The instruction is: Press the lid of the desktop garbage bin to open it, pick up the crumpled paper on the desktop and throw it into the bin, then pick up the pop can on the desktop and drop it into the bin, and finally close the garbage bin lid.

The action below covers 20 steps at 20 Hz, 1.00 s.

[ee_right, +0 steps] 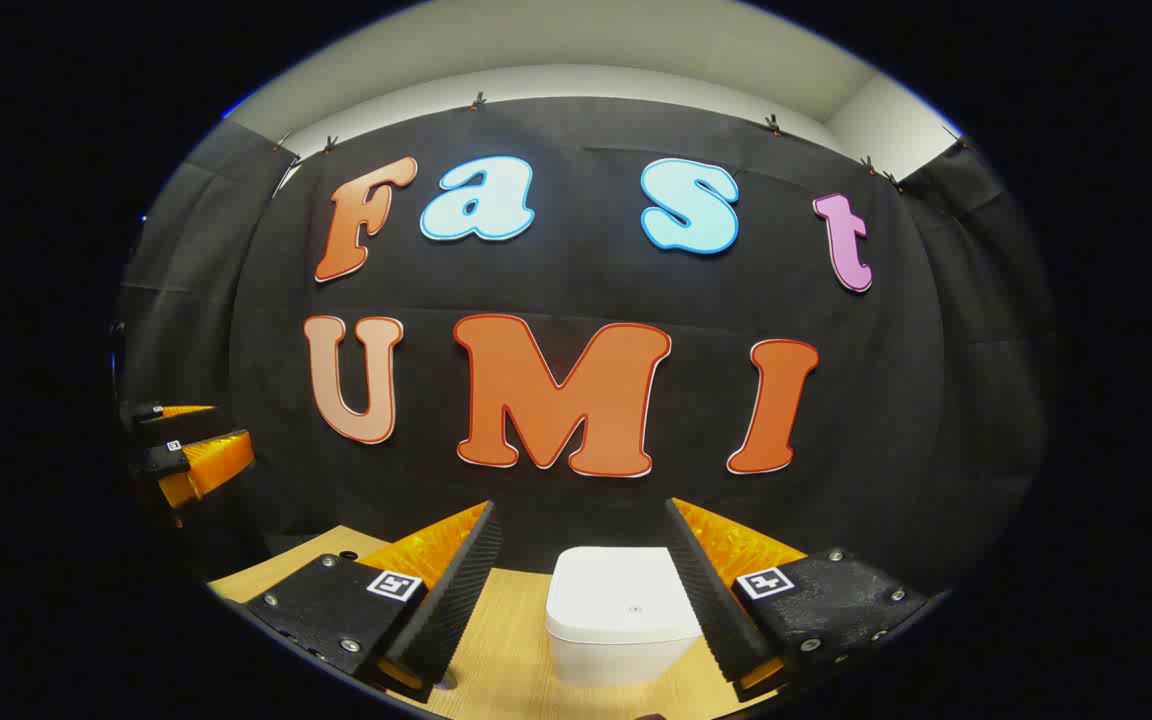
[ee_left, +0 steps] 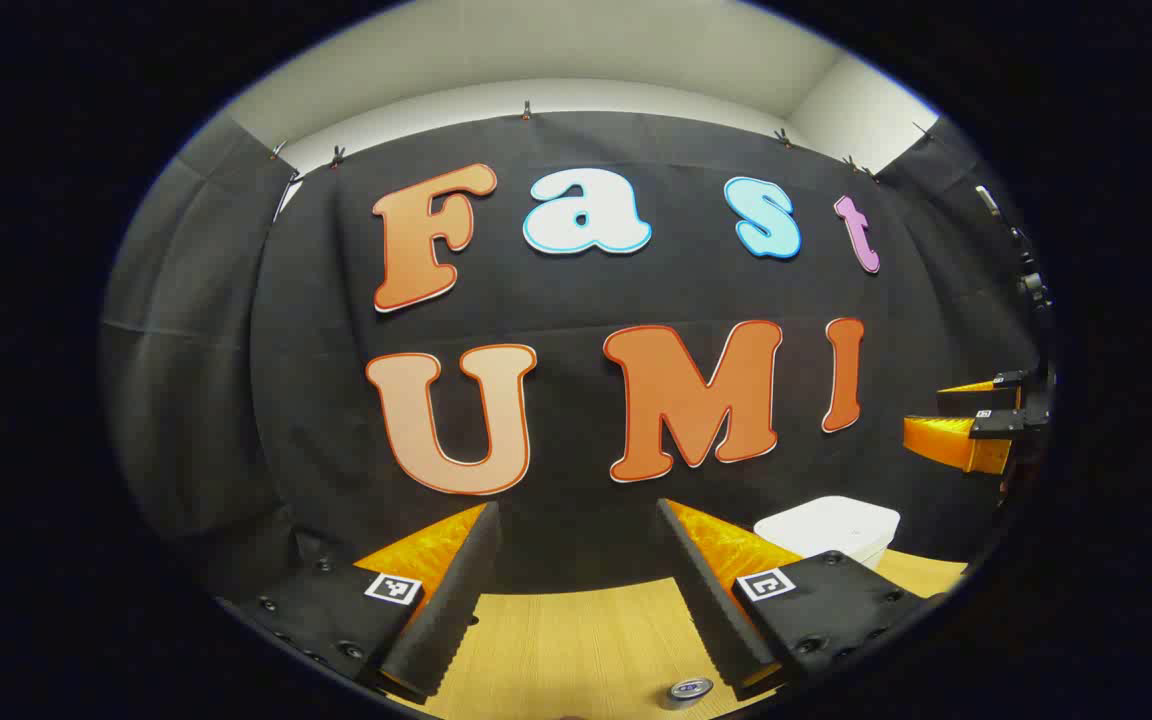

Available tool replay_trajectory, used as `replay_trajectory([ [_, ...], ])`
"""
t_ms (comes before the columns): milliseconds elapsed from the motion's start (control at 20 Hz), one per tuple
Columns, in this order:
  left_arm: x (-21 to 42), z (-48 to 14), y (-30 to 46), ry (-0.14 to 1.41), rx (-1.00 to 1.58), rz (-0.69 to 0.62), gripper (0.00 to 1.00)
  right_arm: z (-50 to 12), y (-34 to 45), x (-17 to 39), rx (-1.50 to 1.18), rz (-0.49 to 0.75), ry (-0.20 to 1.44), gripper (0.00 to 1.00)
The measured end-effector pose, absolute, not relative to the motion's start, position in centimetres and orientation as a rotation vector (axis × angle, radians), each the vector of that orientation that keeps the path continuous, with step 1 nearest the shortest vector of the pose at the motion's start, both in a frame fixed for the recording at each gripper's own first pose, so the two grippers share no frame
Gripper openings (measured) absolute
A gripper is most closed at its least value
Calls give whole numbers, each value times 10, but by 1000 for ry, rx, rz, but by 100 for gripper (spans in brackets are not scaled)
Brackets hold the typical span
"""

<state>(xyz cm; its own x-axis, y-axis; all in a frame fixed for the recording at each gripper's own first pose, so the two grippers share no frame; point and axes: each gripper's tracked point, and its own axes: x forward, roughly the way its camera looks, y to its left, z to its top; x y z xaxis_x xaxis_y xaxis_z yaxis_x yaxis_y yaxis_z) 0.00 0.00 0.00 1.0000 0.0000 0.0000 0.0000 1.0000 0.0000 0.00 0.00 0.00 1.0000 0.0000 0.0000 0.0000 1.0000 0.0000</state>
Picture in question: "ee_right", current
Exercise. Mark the wooden desktop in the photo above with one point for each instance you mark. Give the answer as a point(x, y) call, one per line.
point(511, 650)

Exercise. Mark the white desktop garbage bin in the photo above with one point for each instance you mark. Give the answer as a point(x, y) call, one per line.
point(621, 610)

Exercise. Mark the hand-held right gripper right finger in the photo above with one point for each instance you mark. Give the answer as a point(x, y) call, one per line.
point(711, 600)

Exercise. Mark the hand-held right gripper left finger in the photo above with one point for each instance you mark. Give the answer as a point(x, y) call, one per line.
point(456, 600)

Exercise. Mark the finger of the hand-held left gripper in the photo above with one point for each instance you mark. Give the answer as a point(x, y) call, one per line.
point(206, 462)
point(151, 411)

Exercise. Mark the black backdrop cloth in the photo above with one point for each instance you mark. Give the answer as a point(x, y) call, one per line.
point(576, 290)

